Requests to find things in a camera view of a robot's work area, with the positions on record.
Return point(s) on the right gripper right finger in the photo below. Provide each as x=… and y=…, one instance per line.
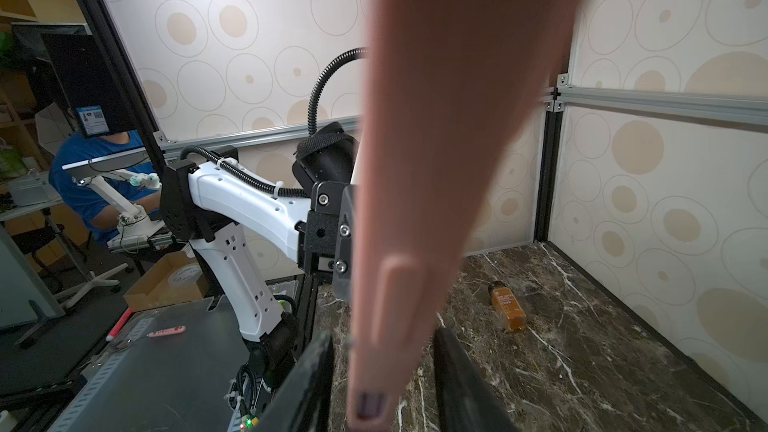
x=465, y=401

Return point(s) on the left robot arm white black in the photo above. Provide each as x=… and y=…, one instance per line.
x=209, y=200

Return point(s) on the pink marker pen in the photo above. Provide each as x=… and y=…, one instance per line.
x=167, y=332

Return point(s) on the black smartphone rose edge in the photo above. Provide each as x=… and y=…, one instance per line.
x=449, y=83

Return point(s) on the cardboard box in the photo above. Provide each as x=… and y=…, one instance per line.
x=175, y=279

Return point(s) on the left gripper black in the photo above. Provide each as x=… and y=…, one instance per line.
x=327, y=236

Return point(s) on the diagonal aluminium rail left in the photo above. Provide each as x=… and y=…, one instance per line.
x=241, y=139

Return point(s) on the black frame post left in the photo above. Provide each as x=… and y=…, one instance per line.
x=549, y=155

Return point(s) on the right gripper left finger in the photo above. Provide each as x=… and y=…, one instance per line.
x=303, y=402

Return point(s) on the white slotted cable duct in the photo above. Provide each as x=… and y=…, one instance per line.
x=104, y=366

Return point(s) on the horizontal aluminium rail back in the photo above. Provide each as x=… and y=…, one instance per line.
x=750, y=112

